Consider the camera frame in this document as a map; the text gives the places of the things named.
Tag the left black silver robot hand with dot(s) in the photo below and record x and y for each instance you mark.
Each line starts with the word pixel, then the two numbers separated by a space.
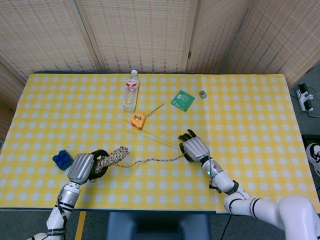
pixel 80 168

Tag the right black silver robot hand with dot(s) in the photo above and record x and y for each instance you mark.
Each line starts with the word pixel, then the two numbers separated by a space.
pixel 196 148

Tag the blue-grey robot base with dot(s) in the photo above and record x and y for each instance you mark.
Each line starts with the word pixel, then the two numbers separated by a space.
pixel 157 226

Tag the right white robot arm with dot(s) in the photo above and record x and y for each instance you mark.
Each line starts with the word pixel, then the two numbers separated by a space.
pixel 262 205

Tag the blue toy building brick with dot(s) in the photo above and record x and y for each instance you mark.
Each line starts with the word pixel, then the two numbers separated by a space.
pixel 62 160

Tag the green flat packet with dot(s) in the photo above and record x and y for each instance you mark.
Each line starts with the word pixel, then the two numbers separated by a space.
pixel 183 100

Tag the small grey-green cube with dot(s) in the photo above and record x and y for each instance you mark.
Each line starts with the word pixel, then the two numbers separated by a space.
pixel 202 94

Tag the yellow floor tape strip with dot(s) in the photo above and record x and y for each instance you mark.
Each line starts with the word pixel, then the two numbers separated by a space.
pixel 80 225

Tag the yellow white checkered tablecloth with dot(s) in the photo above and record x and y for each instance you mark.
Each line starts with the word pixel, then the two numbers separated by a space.
pixel 150 192

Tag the orange tape measure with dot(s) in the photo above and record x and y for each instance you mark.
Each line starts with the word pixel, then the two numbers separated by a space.
pixel 138 120

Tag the clear plastic water bottle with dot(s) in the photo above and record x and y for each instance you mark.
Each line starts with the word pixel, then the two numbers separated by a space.
pixel 131 95

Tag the brass screen hinge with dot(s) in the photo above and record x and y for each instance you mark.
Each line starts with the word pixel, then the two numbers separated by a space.
pixel 189 55

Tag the black and white sneaker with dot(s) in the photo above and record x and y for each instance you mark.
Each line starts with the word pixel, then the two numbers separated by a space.
pixel 314 156

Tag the white power strip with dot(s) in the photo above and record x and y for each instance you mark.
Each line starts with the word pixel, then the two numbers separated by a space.
pixel 304 98

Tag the woven bamboo folding screen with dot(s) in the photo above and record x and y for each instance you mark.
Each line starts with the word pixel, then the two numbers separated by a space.
pixel 140 32

